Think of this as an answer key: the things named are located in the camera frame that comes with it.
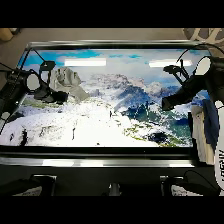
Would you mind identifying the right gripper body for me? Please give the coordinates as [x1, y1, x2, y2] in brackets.
[161, 83, 198, 112]

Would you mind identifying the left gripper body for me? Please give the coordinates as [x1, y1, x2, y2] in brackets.
[33, 84, 70, 105]

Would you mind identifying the blue garment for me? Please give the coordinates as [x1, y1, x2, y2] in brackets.
[201, 98, 221, 152]

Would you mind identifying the black cable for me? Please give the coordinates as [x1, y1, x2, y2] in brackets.
[175, 42, 224, 64]

